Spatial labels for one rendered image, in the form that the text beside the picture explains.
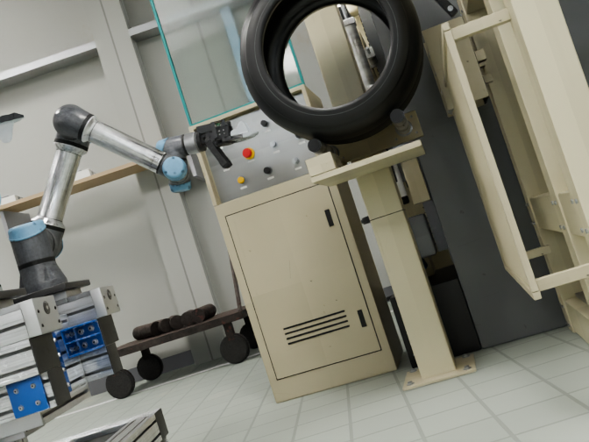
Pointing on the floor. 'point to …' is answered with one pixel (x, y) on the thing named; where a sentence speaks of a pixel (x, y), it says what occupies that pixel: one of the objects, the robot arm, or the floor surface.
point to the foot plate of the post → (464, 365)
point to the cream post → (384, 206)
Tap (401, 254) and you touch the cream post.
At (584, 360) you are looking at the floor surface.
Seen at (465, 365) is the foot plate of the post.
